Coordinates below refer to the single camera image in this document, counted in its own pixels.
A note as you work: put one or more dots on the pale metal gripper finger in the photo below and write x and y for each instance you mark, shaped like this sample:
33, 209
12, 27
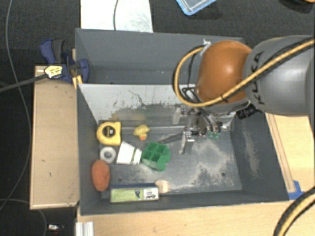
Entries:
178, 117
186, 144

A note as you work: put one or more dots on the grey metal bin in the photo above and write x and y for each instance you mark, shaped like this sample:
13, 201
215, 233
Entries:
197, 181

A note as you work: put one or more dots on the white tape roll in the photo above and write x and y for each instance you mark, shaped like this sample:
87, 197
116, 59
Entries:
107, 154

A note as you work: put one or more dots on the green grid tray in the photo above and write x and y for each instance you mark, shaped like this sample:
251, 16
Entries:
156, 156

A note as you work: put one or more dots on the yellow tape measure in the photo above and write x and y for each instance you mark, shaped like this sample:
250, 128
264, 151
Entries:
109, 133

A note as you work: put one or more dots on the white paper cup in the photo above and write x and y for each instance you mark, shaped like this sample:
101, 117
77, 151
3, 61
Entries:
126, 154

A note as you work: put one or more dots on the yellow rubber duck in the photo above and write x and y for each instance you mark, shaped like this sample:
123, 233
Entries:
141, 131

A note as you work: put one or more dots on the pale wood board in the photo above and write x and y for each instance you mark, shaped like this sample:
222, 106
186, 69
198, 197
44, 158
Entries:
55, 144

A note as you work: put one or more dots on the beige wooden knob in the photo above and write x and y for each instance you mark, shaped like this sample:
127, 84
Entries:
163, 186

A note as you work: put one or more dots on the orange oval sponge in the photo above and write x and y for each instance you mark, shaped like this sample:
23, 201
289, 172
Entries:
100, 175

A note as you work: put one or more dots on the green and white box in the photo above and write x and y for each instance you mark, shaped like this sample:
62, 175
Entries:
130, 195

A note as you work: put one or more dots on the black cylinder on white bracket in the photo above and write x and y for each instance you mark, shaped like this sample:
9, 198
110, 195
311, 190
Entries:
246, 112

